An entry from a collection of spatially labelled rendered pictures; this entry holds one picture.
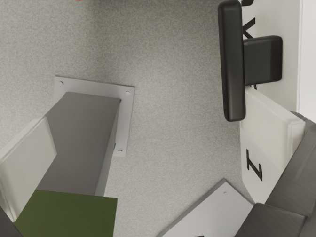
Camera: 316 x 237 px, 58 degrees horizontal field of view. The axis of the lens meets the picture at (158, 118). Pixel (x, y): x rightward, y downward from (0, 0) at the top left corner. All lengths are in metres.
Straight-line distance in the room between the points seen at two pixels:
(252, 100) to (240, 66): 0.02
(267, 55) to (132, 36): 0.92
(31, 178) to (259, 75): 0.14
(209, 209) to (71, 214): 1.04
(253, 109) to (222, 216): 1.22
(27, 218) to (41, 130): 0.18
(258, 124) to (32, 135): 0.13
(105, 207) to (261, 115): 0.26
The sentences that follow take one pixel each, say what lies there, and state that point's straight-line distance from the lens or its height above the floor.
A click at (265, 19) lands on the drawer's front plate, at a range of 0.21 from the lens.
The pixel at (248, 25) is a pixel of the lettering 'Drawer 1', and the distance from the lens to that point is 0.24.
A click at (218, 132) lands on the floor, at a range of 1.21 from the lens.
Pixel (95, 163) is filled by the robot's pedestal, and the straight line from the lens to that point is 0.62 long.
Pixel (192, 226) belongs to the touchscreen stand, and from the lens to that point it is 1.39.
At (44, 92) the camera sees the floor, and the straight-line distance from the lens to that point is 1.18.
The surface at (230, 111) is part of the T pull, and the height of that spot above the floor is 0.91.
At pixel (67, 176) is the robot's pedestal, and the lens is 0.58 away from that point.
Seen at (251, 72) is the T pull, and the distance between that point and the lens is 0.18.
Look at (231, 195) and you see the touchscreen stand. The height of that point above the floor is 0.03.
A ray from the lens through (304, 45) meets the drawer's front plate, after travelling 0.18.
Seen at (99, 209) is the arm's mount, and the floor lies 0.79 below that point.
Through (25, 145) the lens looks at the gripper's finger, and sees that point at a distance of 0.17.
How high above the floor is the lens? 1.08
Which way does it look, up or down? 70 degrees down
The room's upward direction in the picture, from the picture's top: 171 degrees clockwise
